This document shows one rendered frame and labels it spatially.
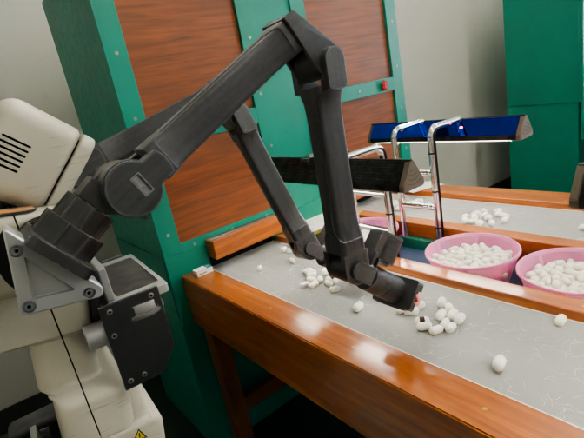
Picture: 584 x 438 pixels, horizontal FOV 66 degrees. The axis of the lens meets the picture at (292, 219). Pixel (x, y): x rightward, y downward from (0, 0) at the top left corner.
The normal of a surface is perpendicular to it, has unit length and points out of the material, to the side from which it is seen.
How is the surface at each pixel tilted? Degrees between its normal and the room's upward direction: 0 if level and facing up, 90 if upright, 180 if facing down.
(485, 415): 0
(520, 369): 0
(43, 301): 90
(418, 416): 90
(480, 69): 90
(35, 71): 90
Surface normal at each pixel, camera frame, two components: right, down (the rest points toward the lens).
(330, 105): 0.50, 0.28
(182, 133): 0.54, 0.03
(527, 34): -0.81, 0.31
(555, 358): -0.18, -0.94
